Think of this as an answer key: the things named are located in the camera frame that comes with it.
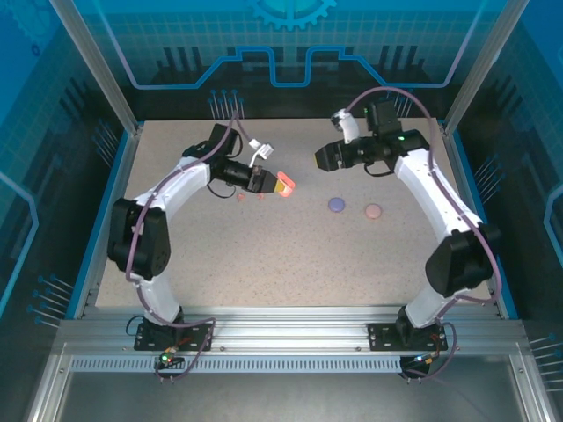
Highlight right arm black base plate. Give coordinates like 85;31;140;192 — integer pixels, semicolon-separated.
367;323;450;352

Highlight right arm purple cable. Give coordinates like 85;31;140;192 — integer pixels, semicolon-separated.
345;86;503;382

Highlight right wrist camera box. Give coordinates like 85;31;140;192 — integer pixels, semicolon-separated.
329;108;361;145

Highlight slotted cable duct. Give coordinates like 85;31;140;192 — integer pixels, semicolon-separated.
69;356;404;373

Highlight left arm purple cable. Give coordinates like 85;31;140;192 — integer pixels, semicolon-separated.
125;110;254;384

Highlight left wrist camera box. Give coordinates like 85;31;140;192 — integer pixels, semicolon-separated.
248;139;274;167

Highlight aluminium mounting rail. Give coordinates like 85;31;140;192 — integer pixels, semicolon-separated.
56;306;527;353

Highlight grey metal shelf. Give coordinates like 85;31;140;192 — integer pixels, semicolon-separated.
26;351;553;422

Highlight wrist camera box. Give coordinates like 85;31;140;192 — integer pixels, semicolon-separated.
248;139;274;167
329;108;361;145

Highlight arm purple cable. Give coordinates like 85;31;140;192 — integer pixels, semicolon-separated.
345;86;503;382
125;110;254;384

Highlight blue side trim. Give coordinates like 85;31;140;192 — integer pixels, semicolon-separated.
64;131;133;320
452;131;519;321

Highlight aluminium frame post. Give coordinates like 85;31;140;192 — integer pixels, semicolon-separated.
48;0;144;135
442;0;520;137

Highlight aluminium side rail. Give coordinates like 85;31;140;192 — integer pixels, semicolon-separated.
442;125;505;320
78;125;144;320

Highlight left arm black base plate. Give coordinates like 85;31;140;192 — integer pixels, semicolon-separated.
134;323;216;352

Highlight coral rectangular charging case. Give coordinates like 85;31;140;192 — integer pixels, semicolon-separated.
276;172;296;200

